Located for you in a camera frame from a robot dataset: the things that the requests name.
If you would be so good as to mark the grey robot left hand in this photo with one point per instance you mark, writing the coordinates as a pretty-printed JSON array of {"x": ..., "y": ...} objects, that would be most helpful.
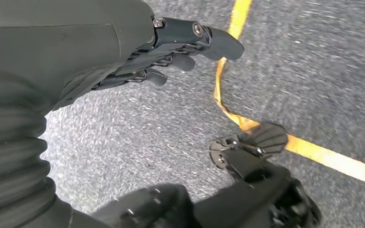
[{"x": 59, "y": 47}]

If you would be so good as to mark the yellow floor tape square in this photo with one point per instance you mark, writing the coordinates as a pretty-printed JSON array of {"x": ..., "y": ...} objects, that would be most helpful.
[{"x": 327, "y": 155}]

